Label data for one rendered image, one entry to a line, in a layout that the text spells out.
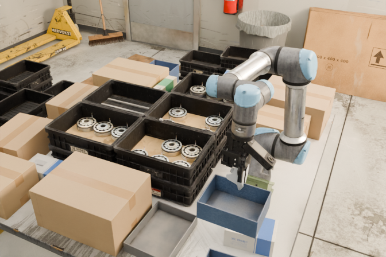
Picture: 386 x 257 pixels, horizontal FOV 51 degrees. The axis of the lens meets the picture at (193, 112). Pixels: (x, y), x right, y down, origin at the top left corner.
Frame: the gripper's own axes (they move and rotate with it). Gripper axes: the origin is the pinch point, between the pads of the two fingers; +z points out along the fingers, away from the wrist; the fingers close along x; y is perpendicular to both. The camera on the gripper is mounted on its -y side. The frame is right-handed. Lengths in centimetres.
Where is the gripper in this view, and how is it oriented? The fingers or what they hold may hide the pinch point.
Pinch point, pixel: (242, 186)
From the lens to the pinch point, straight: 138.8
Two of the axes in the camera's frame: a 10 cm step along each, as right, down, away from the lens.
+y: -9.0, -2.4, 3.8
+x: -4.4, 3.7, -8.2
